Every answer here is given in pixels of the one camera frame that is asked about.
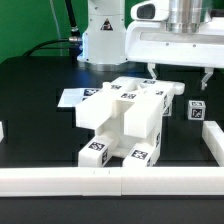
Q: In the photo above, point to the white tagged cube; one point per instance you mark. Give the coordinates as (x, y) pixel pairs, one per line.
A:
(196, 110)
(168, 111)

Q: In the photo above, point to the white right fence rail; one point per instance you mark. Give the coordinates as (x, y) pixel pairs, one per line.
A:
(213, 136)

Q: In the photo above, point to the white front fence rail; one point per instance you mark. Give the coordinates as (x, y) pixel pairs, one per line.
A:
(115, 181)

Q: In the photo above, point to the white fence rail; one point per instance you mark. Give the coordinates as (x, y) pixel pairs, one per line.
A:
(115, 181)
(1, 131)
(213, 136)

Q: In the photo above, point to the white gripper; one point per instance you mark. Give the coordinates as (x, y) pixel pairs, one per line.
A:
(150, 42)

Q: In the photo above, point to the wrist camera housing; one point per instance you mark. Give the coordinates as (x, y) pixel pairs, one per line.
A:
(150, 10)

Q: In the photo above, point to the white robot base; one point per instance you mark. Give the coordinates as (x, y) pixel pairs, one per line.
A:
(103, 42)

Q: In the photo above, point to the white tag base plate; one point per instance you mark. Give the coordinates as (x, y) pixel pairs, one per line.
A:
(72, 96)

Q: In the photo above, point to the white left fence rail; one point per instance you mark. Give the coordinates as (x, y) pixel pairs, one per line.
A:
(1, 131)

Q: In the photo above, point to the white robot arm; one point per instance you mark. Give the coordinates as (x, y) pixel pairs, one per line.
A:
(177, 32)

